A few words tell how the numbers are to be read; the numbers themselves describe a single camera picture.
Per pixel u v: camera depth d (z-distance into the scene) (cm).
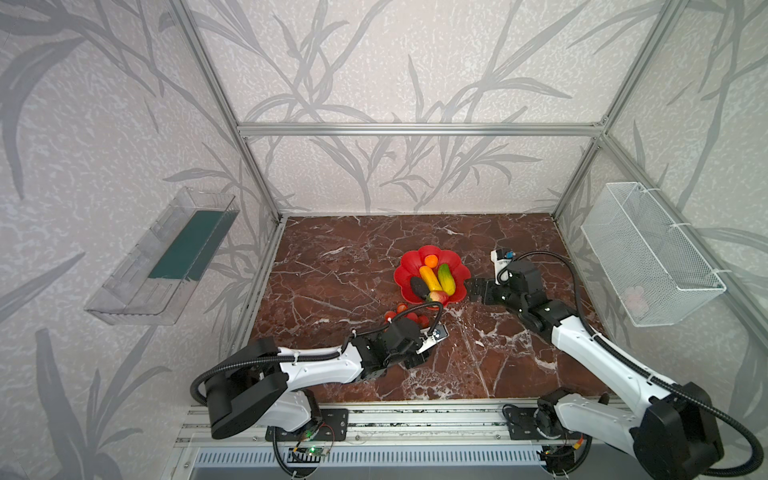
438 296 91
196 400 44
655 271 63
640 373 44
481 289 74
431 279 98
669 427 39
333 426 73
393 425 75
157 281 64
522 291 63
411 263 104
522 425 73
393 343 62
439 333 69
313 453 70
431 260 102
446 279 96
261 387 42
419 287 95
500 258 73
